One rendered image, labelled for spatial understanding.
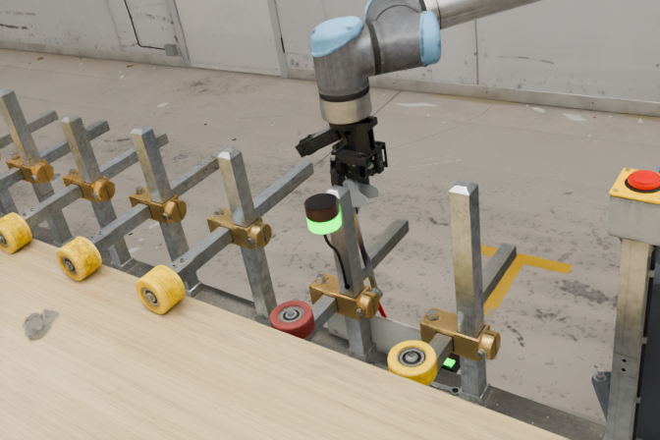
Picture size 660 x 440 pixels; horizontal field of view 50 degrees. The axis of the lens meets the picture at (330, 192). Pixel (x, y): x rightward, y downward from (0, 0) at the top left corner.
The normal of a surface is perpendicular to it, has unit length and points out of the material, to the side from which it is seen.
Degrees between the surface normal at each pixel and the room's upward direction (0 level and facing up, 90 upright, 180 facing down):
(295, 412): 0
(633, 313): 90
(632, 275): 90
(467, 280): 90
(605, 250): 0
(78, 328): 0
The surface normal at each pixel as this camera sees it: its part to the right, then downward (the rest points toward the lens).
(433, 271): -0.15, -0.85
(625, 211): -0.55, 0.49
